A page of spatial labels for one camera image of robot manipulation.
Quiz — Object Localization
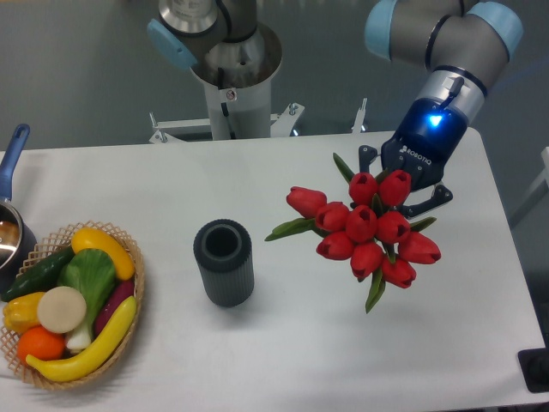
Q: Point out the green cucumber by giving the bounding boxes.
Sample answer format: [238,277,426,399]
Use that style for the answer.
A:
[1,247,75,302]

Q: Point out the red tulip bouquet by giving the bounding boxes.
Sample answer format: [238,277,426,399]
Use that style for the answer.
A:
[266,154,442,312]

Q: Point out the yellow bell pepper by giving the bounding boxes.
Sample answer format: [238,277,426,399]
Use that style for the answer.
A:
[3,292,45,334]

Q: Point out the yellow banana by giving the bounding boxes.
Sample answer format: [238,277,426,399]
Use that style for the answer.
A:
[26,296,137,383]

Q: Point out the black device at edge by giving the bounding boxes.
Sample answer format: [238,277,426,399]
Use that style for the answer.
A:
[517,348,548,393]

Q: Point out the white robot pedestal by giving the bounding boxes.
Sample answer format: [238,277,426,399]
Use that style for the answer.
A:
[147,15,282,140]

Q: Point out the yellow squash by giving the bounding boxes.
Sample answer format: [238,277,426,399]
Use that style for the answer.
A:
[71,227,135,281]

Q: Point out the woven wicker basket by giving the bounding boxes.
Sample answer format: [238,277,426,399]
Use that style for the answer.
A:
[1,221,144,390]

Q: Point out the green bok choy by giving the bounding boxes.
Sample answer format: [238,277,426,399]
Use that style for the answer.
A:
[57,249,116,354]

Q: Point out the purple eggplant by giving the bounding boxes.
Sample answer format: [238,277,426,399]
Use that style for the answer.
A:
[94,280,134,336]

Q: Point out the orange fruit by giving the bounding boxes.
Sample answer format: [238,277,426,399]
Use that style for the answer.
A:
[16,326,65,365]

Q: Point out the blue handled saucepan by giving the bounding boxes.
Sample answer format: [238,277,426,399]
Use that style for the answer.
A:
[1,124,36,293]

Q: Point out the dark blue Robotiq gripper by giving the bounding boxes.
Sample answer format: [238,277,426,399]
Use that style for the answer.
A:
[359,98,468,217]

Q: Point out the beige round disc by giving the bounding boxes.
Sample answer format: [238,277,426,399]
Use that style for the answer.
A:
[37,286,87,334]

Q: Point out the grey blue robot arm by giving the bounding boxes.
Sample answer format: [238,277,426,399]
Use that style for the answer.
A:
[147,1,523,218]

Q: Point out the dark grey ribbed vase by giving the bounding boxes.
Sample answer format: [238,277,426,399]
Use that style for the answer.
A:
[193,219,255,307]

